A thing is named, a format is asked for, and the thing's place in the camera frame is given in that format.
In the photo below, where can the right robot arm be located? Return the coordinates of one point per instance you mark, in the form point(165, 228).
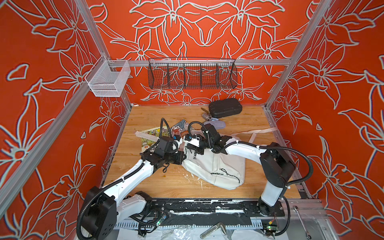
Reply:
point(274, 159)

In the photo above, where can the white canvas backpack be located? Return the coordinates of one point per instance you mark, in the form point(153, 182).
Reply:
point(224, 171)

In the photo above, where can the grey mythology story book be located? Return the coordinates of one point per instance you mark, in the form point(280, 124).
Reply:
point(180, 129)

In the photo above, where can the green China history book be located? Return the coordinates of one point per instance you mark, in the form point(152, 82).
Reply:
point(150, 137)

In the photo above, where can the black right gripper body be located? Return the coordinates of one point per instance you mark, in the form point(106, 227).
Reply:
point(205, 144)

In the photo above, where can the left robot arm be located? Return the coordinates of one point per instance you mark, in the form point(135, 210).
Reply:
point(102, 207)

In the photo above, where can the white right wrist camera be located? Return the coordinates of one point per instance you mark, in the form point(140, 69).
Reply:
point(192, 140)

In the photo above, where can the white wire wall basket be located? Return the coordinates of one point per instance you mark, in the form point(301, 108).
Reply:
point(108, 78)

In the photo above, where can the grey fabric pouch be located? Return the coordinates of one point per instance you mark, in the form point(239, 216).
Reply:
point(217, 124)

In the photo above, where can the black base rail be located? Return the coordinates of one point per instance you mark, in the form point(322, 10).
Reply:
point(179, 206)

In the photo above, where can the black wire wall basket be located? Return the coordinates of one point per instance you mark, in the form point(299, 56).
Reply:
point(182, 73)

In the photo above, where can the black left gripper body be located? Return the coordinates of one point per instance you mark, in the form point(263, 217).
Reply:
point(172, 156)

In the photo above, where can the silver metal tool with handle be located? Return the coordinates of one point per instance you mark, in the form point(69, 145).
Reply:
point(206, 114)

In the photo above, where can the silver wrench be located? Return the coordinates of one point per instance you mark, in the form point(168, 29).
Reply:
point(308, 235)

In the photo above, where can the black hard zip case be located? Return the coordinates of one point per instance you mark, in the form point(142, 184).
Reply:
point(225, 108)

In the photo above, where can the grey angled metal bracket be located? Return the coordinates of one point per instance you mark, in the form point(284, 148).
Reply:
point(218, 226)

